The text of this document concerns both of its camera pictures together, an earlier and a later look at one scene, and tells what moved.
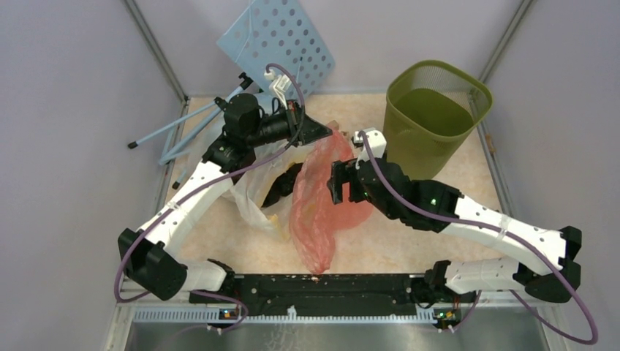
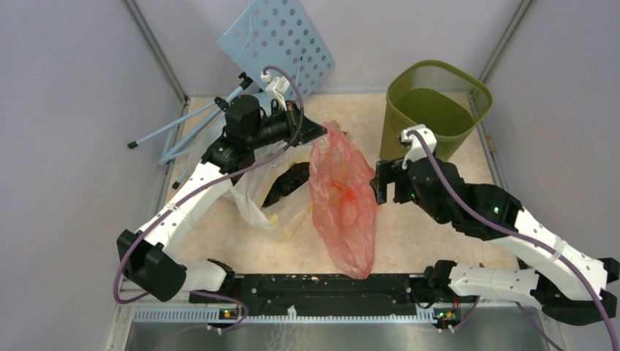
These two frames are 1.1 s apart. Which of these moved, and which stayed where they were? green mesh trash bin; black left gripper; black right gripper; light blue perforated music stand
Moved: black right gripper
Stayed: light blue perforated music stand; green mesh trash bin; black left gripper
